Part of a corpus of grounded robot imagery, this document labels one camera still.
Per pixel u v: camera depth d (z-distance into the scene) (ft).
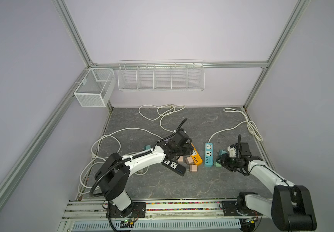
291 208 1.34
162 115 3.76
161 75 3.19
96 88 3.33
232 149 2.72
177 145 2.11
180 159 2.91
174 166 2.83
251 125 3.59
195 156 2.97
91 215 2.42
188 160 2.92
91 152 3.09
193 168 2.82
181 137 2.12
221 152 3.01
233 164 2.48
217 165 2.80
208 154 2.99
